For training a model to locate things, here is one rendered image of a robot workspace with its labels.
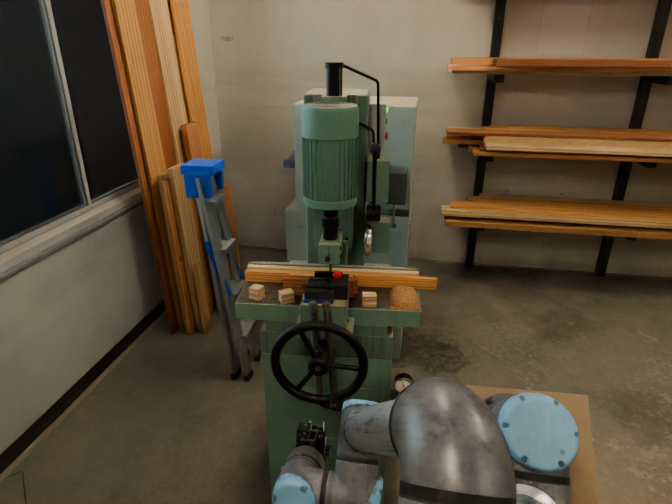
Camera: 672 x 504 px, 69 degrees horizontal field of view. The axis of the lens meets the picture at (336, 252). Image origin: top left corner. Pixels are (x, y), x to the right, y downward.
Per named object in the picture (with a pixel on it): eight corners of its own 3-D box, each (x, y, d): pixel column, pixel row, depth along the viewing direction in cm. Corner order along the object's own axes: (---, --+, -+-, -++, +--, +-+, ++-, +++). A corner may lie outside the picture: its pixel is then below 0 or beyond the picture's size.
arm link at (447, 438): (425, 357, 48) (334, 398, 111) (417, 496, 44) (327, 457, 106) (536, 374, 49) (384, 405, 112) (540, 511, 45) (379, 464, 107)
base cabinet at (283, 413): (269, 503, 192) (259, 354, 164) (294, 404, 245) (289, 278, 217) (383, 513, 188) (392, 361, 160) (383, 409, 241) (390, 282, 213)
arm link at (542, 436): (552, 401, 112) (581, 394, 96) (555, 482, 106) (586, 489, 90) (485, 393, 114) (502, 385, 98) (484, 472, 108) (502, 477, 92)
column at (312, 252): (306, 284, 191) (301, 93, 163) (313, 261, 212) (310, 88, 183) (363, 287, 190) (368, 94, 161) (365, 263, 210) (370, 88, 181)
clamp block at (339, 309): (299, 330, 148) (298, 304, 144) (305, 308, 160) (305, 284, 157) (347, 332, 147) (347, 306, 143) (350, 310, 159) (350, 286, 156)
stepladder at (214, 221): (223, 382, 263) (174, 167, 218) (238, 355, 286) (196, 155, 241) (252, 382, 261) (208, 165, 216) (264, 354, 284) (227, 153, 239)
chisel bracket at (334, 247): (318, 267, 162) (318, 244, 159) (323, 251, 175) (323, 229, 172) (340, 268, 162) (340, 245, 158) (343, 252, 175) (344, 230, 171)
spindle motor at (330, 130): (299, 211, 151) (296, 107, 139) (307, 195, 167) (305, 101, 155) (355, 212, 150) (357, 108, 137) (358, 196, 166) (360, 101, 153)
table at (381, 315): (226, 334, 151) (224, 318, 149) (251, 289, 179) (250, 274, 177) (423, 345, 146) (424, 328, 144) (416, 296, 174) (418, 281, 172)
